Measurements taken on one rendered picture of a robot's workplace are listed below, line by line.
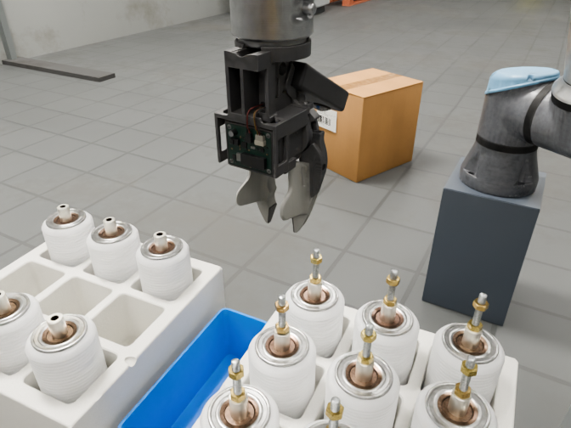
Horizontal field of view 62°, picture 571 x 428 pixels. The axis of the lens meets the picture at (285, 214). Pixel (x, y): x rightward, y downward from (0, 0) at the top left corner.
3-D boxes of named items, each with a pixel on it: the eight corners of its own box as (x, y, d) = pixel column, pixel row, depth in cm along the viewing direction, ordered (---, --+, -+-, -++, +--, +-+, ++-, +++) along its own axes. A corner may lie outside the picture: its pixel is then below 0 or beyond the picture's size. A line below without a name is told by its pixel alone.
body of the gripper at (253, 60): (216, 167, 48) (206, 44, 42) (263, 140, 54) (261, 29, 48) (279, 186, 45) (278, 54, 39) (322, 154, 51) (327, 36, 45)
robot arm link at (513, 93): (502, 121, 101) (517, 56, 94) (561, 142, 91) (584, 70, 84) (463, 132, 96) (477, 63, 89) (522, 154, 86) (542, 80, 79)
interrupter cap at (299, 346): (310, 368, 63) (310, 365, 63) (253, 368, 63) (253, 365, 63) (308, 328, 70) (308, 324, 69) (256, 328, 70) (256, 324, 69)
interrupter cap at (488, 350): (477, 374, 62) (477, 371, 62) (430, 340, 67) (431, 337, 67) (509, 349, 66) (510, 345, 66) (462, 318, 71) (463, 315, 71)
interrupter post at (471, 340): (472, 354, 65) (476, 336, 64) (456, 343, 67) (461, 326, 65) (482, 346, 67) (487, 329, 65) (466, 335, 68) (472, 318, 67)
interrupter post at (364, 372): (353, 382, 61) (354, 364, 60) (355, 368, 63) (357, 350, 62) (371, 385, 61) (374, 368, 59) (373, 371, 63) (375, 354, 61)
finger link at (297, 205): (272, 250, 52) (260, 172, 48) (300, 226, 56) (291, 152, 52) (296, 256, 50) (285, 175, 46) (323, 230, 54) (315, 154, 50)
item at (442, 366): (454, 464, 70) (479, 382, 61) (404, 419, 77) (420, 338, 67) (491, 430, 75) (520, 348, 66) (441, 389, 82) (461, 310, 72)
